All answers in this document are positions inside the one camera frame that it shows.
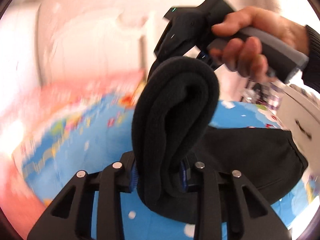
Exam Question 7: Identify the black pants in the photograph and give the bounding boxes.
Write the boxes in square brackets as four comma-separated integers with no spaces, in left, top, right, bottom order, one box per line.
[132,56,308,224]

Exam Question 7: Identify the black sleeve right forearm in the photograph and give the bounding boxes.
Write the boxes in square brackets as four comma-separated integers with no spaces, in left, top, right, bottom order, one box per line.
[302,25,320,93]

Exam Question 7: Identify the person right hand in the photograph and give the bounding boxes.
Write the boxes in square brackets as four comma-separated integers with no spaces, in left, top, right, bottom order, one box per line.
[209,7,309,83]

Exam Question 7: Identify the blue cartoon blanket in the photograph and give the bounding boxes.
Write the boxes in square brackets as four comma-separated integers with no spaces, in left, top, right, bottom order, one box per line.
[22,94,319,239]

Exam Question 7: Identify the striped curtain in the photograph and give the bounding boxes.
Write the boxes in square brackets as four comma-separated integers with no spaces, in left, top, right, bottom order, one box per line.
[242,80,286,111]

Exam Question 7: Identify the white wooden headboard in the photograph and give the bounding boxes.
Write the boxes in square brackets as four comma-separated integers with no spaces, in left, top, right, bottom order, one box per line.
[37,0,156,84]

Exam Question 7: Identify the pink floral bedsheet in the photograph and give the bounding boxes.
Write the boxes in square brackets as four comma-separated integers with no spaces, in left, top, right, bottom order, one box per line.
[1,70,144,239]

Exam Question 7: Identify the white cabinet with handle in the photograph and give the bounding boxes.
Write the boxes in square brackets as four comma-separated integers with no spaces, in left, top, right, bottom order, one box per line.
[277,86,319,171]

